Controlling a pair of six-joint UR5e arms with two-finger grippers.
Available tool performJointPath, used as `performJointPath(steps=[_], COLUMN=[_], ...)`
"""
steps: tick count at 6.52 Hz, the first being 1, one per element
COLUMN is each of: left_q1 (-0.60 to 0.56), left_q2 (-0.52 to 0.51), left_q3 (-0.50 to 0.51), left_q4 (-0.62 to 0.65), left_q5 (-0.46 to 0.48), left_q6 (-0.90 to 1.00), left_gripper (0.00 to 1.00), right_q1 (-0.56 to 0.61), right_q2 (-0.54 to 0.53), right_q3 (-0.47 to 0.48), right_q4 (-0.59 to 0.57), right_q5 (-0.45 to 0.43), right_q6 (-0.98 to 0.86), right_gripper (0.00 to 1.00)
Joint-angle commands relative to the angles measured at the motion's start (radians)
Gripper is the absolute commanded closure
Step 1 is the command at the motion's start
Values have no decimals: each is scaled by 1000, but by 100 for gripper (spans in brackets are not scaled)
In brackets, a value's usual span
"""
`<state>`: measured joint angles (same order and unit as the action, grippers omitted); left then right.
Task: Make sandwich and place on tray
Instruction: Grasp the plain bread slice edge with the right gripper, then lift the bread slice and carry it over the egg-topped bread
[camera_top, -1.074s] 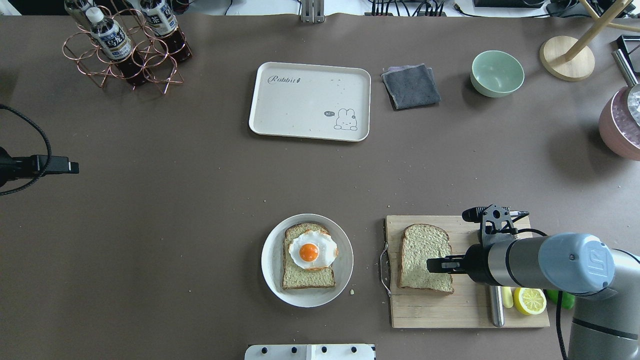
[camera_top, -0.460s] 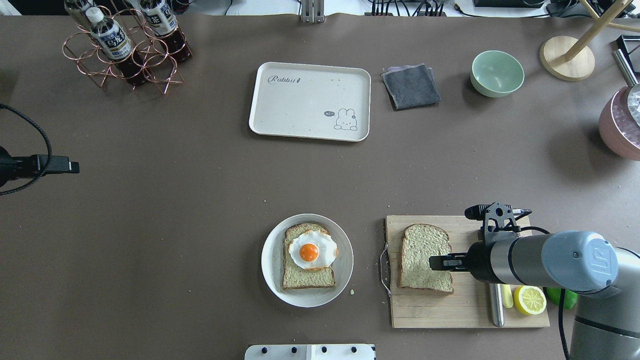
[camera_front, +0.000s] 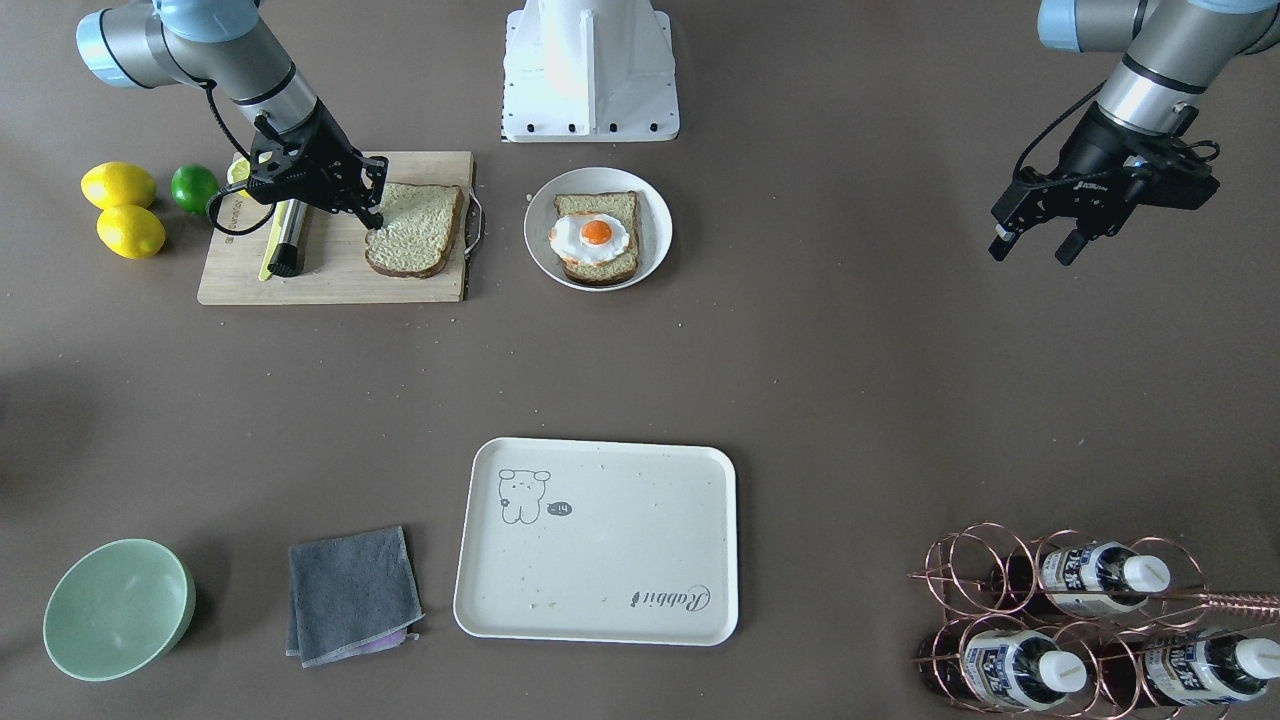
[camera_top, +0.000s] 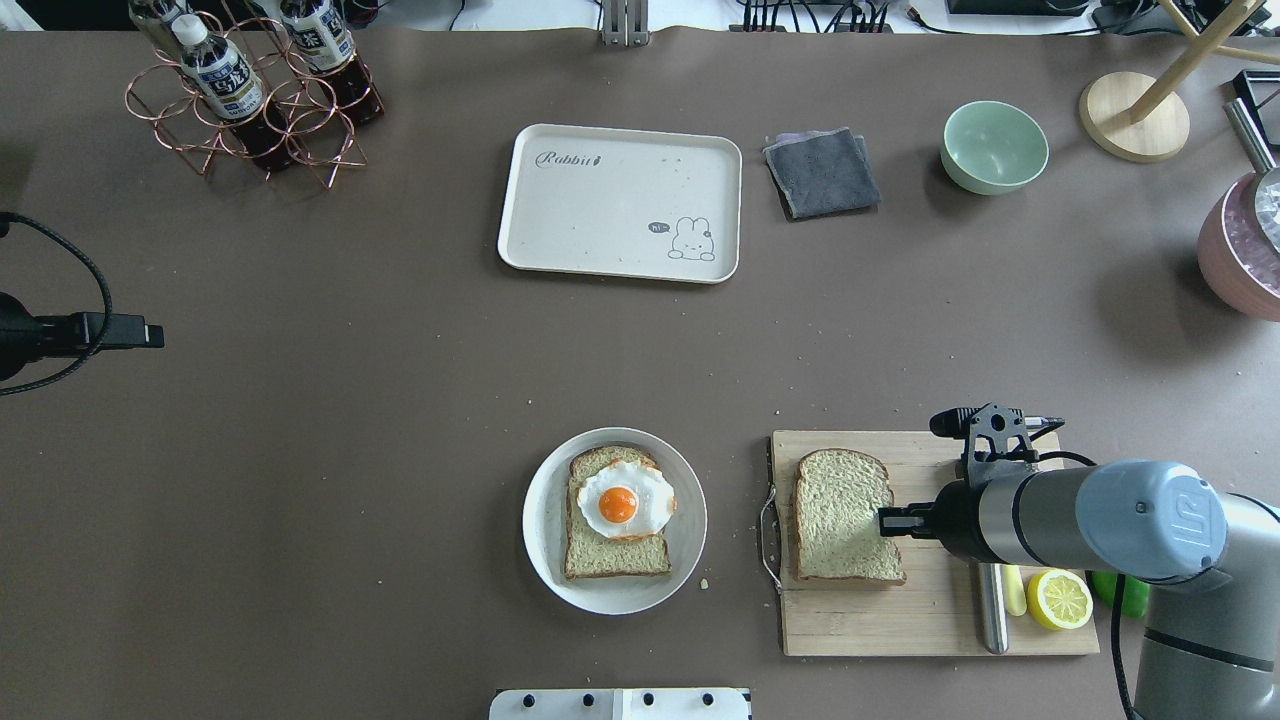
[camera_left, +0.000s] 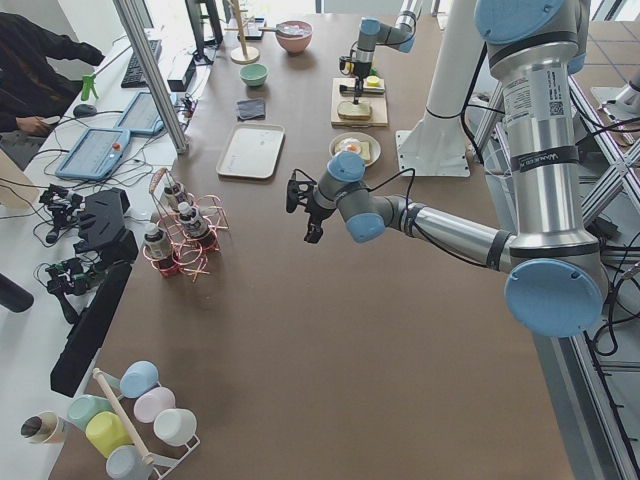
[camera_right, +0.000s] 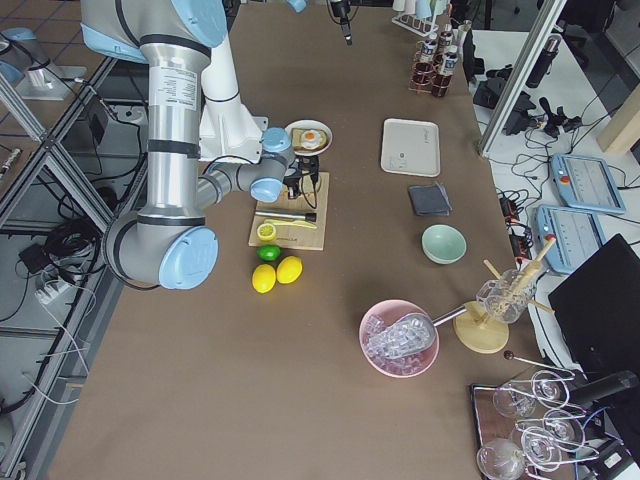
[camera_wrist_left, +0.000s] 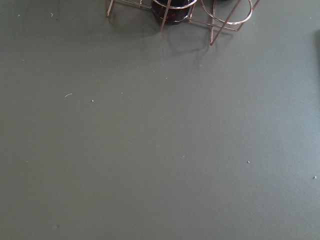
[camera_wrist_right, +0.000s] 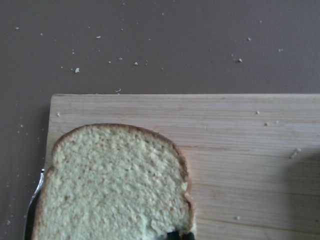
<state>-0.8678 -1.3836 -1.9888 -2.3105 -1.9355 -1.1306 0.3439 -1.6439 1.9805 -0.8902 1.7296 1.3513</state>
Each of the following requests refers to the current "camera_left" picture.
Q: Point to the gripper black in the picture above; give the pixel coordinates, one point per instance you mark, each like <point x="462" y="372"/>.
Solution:
<point x="359" y="73"/>
<point x="316" y="210"/>

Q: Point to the fried egg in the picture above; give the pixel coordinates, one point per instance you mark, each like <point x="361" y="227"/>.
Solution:
<point x="352" y="145"/>

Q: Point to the white round plate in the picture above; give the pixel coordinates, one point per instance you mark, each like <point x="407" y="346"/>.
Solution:
<point x="374" y="144"/>

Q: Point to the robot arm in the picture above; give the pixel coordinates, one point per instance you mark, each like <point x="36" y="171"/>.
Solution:
<point x="373" y="33"/>
<point x="555" y="284"/>

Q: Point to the cream rabbit tray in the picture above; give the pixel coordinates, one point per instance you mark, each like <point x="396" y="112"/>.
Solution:
<point x="251" y="151"/>

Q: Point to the halved lemon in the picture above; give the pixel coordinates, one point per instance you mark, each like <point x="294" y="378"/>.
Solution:
<point x="373" y="81"/>

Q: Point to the bamboo cutting board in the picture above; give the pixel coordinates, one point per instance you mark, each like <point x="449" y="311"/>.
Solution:
<point x="343" y="90"/>

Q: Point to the pink bowl with ice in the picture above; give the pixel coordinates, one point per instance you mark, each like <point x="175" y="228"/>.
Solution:
<point x="293" y="36"/>

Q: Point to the mint green bowl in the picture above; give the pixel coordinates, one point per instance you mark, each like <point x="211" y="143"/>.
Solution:
<point x="254" y="75"/>

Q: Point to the grey folded cloth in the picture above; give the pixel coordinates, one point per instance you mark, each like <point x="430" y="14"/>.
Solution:
<point x="251" y="109"/>

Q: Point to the wooden cup stand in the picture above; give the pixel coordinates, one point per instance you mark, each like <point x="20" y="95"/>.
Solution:
<point x="244" y="54"/>

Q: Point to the lower left drink bottle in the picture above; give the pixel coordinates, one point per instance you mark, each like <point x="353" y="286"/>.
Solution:
<point x="191" y="220"/>

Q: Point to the drink bottle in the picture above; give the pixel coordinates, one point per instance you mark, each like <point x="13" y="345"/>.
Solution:
<point x="191" y="220"/>
<point x="156" y="241"/>
<point x="175" y="195"/>

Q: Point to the top drink bottle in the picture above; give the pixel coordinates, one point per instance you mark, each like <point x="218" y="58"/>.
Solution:
<point x="175" y="195"/>

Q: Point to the lower right drink bottle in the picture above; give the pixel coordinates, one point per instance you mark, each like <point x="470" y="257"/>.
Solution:
<point x="156" y="241"/>

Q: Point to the far teach pendant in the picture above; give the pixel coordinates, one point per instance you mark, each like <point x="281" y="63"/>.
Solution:
<point x="141" y="116"/>

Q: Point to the teach pendant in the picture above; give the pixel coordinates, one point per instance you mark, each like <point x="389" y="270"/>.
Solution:
<point x="95" y="154"/>
<point x="141" y="116"/>

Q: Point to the black keyboard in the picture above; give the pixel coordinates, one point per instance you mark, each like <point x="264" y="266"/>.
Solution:
<point x="134" y="75"/>

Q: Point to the near teach pendant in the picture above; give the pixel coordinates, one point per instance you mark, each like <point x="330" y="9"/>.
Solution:
<point x="95" y="154"/>

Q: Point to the pink mug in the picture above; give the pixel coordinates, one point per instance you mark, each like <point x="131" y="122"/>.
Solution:
<point x="150" y="404"/>

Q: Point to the white mug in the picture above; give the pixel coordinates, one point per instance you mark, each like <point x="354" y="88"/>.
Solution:
<point x="175" y="426"/>

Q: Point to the white mug rack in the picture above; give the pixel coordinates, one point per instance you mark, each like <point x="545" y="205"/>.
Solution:
<point x="164" y="458"/>

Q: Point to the yellow mug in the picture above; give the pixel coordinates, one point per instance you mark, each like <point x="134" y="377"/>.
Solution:
<point x="106" y="432"/>

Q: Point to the green mug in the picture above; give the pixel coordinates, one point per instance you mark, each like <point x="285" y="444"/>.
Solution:
<point x="85" y="407"/>

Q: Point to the grey blue mug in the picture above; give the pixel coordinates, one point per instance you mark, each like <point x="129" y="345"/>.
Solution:
<point x="124" y="463"/>

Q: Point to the seated person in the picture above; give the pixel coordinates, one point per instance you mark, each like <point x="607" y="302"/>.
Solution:
<point x="31" y="89"/>

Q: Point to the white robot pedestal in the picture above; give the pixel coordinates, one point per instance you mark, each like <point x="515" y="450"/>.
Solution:
<point x="436" y="146"/>

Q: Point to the copper wire bottle rack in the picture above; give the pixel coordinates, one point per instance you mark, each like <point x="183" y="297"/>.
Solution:
<point x="187" y="256"/>

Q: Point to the aluminium frame post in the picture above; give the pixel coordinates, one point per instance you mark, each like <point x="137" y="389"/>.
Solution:
<point x="132" y="23"/>

